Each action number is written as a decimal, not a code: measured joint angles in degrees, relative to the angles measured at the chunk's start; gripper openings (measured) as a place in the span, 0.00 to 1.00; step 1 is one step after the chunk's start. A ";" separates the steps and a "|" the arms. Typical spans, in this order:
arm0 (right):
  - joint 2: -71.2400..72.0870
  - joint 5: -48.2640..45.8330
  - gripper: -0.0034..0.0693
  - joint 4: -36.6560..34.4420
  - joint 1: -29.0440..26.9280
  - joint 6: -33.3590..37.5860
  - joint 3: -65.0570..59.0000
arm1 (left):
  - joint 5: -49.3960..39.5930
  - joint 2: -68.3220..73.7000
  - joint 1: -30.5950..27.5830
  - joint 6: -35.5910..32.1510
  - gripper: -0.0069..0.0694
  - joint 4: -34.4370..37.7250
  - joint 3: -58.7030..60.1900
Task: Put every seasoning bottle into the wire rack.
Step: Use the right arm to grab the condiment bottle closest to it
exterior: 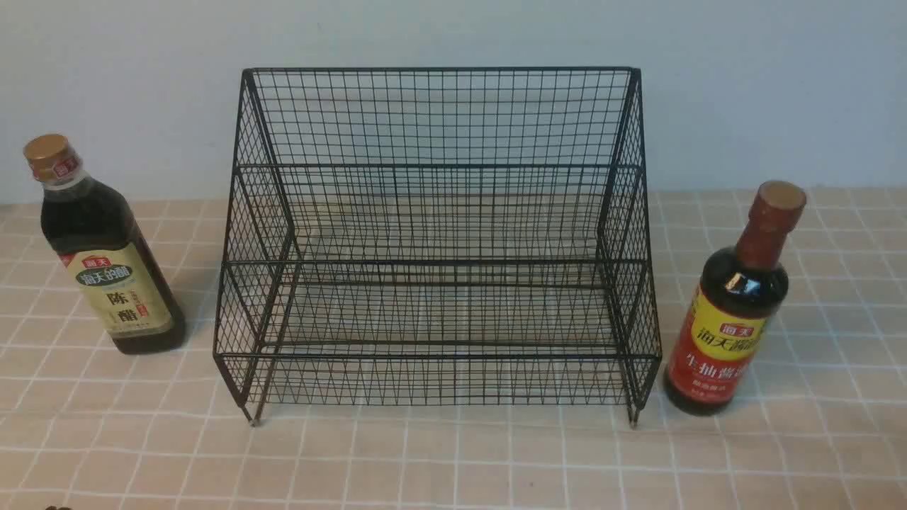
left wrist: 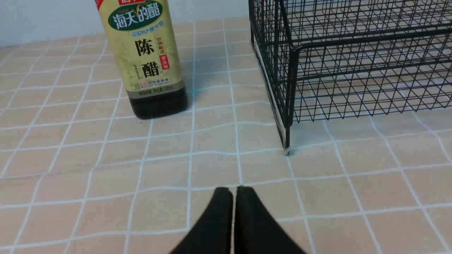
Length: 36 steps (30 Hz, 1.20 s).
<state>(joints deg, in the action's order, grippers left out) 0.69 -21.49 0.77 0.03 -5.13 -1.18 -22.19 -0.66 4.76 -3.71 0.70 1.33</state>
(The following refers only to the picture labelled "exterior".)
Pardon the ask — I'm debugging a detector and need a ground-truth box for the soy sauce bottle red label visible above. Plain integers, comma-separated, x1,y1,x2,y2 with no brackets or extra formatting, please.
662,180,807,417

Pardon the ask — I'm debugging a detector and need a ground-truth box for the dark vinegar bottle gold cap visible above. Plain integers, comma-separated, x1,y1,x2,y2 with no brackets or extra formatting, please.
23,135,186,355

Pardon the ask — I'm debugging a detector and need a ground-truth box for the pink checkered tablecloth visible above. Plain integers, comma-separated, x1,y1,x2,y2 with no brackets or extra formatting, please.
1,187,906,509

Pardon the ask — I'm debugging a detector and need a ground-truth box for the black wire mesh shelf rack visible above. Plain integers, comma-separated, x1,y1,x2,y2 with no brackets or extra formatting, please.
213,67,662,426

